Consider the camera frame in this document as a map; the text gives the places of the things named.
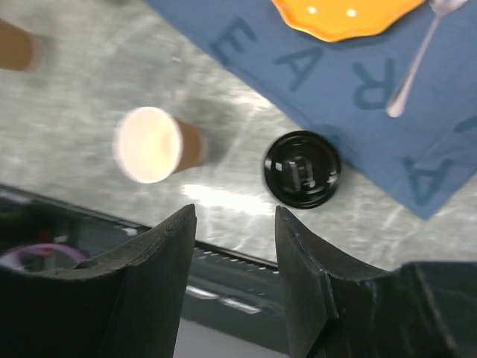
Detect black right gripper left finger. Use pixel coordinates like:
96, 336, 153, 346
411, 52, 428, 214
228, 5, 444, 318
1, 204, 197, 357

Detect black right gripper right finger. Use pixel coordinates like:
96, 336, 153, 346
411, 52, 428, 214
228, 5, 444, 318
275, 207, 476, 357

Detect brown paper coffee cup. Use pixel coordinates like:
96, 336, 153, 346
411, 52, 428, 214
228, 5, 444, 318
112, 107, 207, 184

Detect black lid stack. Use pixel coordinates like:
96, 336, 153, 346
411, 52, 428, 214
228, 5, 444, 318
263, 131, 342, 210

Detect brown paper cups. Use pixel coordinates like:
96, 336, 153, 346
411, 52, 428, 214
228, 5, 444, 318
0, 19, 42, 72

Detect blue letter-print cloth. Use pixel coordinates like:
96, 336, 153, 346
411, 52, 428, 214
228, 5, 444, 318
151, 1, 476, 219

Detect orange dotted plate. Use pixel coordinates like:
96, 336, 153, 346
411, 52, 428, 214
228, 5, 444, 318
272, 0, 424, 43

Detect silver spoon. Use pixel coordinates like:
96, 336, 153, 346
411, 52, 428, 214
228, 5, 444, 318
385, 0, 468, 118

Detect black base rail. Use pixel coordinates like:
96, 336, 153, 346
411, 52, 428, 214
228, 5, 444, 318
1, 186, 288, 357

